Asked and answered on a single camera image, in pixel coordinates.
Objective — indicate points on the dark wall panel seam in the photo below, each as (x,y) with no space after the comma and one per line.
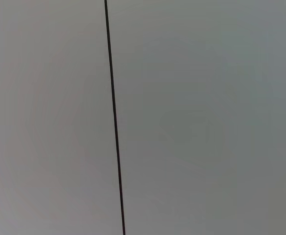
(114,110)

